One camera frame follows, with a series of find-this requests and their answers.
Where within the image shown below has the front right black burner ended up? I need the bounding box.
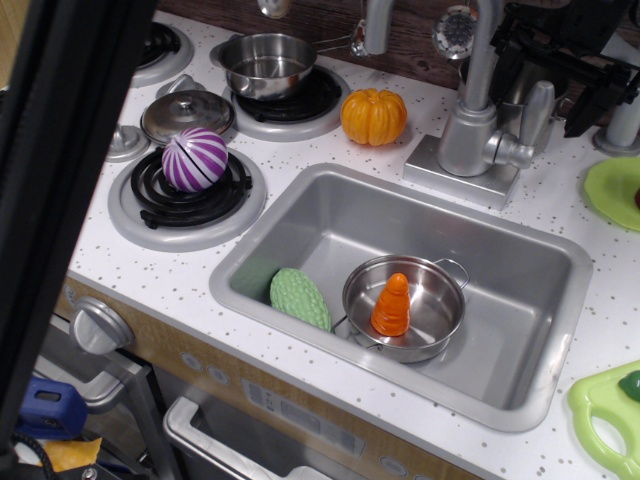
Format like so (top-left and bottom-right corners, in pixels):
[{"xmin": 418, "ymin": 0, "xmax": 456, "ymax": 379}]
[{"xmin": 108, "ymin": 147, "xmax": 266, "ymax": 253}]

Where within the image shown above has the silver toy faucet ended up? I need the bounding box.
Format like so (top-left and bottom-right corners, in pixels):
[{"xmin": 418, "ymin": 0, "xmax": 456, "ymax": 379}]
[{"xmin": 402, "ymin": 0, "xmax": 533, "ymax": 210}]

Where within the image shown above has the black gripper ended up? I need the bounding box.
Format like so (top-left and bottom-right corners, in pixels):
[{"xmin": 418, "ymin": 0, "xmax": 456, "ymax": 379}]
[{"xmin": 491, "ymin": 1, "xmax": 639, "ymax": 138}]

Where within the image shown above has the black burner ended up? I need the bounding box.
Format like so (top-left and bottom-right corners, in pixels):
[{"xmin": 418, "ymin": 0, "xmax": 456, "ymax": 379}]
[
  {"xmin": 223, "ymin": 66, "xmax": 351, "ymax": 142},
  {"xmin": 131, "ymin": 22, "xmax": 194, "ymax": 88},
  {"xmin": 108, "ymin": 147, "xmax": 266, "ymax": 253}
]

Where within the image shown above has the grey post with base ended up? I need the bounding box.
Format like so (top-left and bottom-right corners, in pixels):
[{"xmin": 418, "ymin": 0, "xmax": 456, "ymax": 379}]
[{"xmin": 593, "ymin": 96, "xmax": 639, "ymax": 157}]

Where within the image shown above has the green toy bitter gourd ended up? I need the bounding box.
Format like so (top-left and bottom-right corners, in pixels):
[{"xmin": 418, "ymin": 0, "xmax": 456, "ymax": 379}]
[{"xmin": 269, "ymin": 268, "xmax": 332, "ymax": 332}]

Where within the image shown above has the steel cup behind faucet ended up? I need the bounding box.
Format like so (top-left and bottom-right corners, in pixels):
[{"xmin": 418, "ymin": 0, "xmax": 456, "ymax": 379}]
[{"xmin": 492, "ymin": 61, "xmax": 569, "ymax": 119}]

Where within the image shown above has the silver faucet lever handle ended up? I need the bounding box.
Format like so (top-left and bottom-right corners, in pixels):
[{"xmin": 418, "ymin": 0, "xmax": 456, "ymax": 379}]
[{"xmin": 482, "ymin": 80, "xmax": 555, "ymax": 170}]

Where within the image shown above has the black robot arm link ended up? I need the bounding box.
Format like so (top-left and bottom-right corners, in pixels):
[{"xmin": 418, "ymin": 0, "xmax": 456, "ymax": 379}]
[{"xmin": 0, "ymin": 0, "xmax": 157, "ymax": 401}]

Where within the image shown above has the dark green toy vegetable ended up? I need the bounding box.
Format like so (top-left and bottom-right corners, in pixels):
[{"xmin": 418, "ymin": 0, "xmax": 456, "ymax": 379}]
[{"xmin": 618, "ymin": 370, "xmax": 640, "ymax": 402}]

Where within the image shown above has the hanging steel ladle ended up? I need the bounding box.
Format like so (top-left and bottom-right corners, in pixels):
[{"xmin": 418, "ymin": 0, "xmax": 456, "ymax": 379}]
[{"xmin": 257, "ymin": 0, "xmax": 292, "ymax": 19}]

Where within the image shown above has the hanging steel skimmer spoon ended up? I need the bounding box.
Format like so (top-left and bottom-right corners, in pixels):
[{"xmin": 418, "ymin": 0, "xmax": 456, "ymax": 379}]
[{"xmin": 432, "ymin": 5, "xmax": 478, "ymax": 60}]

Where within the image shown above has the grey toy sink basin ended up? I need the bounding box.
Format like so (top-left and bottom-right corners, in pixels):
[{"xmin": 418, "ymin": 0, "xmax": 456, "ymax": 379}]
[{"xmin": 209, "ymin": 164, "xmax": 592, "ymax": 432}]

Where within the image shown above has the back right black burner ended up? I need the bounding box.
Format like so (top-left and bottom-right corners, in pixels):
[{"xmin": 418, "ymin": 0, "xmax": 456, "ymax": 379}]
[{"xmin": 223, "ymin": 66, "xmax": 351, "ymax": 142}]

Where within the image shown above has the silver oven door handle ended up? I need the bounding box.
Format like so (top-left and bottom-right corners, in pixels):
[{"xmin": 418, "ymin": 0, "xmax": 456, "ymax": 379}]
[{"xmin": 163, "ymin": 396, "xmax": 358, "ymax": 479}]

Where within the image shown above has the grey oven front knob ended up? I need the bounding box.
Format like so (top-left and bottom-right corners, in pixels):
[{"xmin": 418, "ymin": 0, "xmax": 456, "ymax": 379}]
[{"xmin": 69, "ymin": 296, "xmax": 135, "ymax": 356}]

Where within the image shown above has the orange toy pumpkin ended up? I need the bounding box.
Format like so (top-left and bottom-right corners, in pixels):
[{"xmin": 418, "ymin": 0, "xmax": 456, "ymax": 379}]
[{"xmin": 340, "ymin": 88, "xmax": 408, "ymax": 146}]

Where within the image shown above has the green plastic plate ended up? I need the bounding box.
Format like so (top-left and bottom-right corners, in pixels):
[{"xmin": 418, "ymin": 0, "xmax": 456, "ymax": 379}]
[{"xmin": 584, "ymin": 157, "xmax": 639, "ymax": 231}]

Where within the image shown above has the purple white striped ball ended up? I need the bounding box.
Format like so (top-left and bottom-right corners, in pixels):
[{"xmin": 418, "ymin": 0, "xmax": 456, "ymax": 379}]
[{"xmin": 161, "ymin": 127, "xmax": 229, "ymax": 193}]

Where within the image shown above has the steel pot on burner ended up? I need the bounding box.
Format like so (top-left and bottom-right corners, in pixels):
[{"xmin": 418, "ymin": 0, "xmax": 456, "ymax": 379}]
[{"xmin": 210, "ymin": 33, "xmax": 317, "ymax": 101}]

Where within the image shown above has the steel pot lid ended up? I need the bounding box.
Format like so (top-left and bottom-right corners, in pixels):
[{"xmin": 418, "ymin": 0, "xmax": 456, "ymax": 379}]
[{"xmin": 140, "ymin": 90, "xmax": 235, "ymax": 145}]

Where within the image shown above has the grey stove knob on counter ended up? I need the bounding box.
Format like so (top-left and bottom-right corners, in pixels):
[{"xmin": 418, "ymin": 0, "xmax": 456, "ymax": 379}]
[{"xmin": 106, "ymin": 124, "xmax": 150, "ymax": 163}]

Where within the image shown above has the back left black burner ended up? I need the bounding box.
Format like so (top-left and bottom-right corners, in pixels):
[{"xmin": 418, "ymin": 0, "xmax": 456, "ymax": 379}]
[{"xmin": 131, "ymin": 22, "xmax": 194, "ymax": 88}]

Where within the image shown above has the steel pan in sink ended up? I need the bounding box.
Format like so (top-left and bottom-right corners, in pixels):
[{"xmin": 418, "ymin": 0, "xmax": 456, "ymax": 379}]
[{"xmin": 338, "ymin": 255, "xmax": 470, "ymax": 364}]

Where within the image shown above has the orange toy carrot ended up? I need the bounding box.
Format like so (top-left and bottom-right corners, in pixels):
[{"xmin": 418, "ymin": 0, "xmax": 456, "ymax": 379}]
[{"xmin": 370, "ymin": 273, "xmax": 411, "ymax": 337}]

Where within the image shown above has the green plastic cutting board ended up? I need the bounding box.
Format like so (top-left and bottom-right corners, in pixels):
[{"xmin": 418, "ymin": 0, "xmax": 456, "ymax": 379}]
[{"xmin": 567, "ymin": 361, "xmax": 639, "ymax": 479}]

